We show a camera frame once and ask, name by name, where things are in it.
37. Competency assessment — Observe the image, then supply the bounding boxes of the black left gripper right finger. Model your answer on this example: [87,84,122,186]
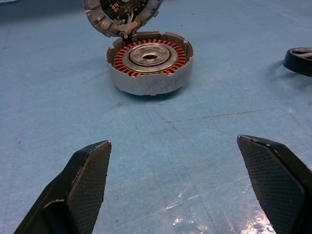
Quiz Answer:
[237,134,312,234]

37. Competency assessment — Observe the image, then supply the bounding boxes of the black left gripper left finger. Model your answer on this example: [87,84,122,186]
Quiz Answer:
[14,140,112,234]

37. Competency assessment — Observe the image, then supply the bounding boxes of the silver motor stator housing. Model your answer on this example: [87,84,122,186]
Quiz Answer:
[106,31,195,96]

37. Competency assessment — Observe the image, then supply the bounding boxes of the small black round object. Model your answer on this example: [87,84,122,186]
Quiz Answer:
[283,47,312,78]

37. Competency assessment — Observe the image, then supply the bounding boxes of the silver motor cover lid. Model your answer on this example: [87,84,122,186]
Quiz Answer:
[82,0,163,39]

